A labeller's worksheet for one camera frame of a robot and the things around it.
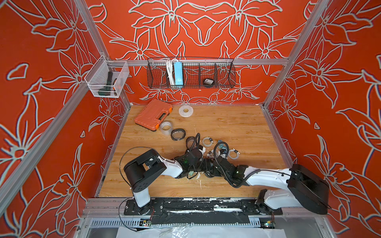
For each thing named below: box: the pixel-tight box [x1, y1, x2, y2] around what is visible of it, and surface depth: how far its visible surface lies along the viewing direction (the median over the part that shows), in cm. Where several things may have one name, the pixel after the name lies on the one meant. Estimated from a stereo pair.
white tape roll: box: [178, 105, 194, 118], surface depth 116 cm
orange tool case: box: [134, 98, 174, 132], surface depth 109 cm
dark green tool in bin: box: [97, 71, 113, 97], surface depth 81 cm
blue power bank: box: [173, 61, 184, 86], surface depth 92 cm
